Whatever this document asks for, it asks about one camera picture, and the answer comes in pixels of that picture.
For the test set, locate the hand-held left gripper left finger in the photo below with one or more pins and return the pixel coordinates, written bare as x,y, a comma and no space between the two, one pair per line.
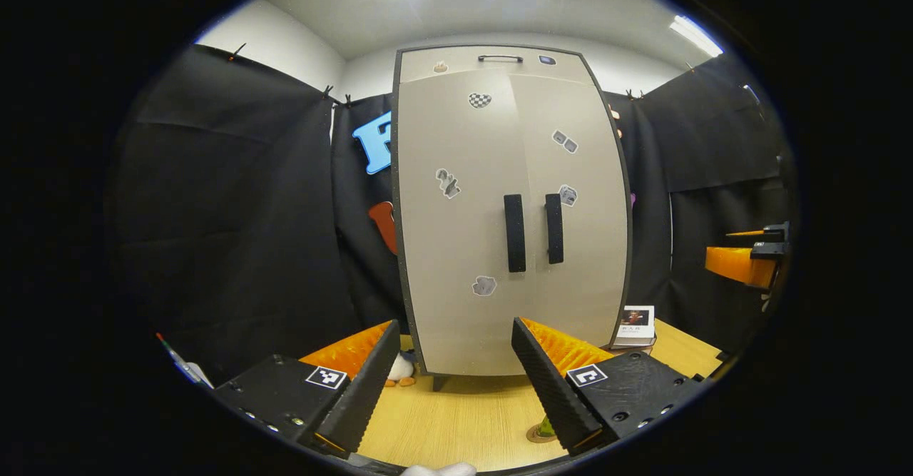
364,397

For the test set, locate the green label plastic bottle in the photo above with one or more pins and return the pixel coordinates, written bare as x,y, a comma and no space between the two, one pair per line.
546,427

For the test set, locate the grey cabinet door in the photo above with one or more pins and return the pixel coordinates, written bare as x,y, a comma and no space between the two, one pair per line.
456,233
585,247

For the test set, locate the penguin plush toy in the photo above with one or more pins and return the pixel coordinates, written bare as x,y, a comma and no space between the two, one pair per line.
401,370

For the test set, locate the grey cabinet drawer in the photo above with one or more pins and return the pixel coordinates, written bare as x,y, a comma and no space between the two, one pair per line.
456,62

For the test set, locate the ceiling light panel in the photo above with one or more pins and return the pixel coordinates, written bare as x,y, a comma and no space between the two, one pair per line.
695,35

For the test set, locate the grey cabinet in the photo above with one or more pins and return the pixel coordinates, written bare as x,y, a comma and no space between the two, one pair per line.
492,69

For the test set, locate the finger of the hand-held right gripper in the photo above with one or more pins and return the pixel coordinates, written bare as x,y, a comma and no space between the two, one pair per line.
742,265
774,240

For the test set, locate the white book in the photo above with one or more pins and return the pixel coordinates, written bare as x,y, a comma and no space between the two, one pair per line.
635,326

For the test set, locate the round brown coaster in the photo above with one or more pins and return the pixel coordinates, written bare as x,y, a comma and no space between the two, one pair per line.
535,434

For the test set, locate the red tipped pen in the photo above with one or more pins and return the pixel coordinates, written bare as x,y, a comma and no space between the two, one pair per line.
187,370

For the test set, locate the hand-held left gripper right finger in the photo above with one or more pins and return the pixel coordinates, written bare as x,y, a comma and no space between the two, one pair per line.
546,383

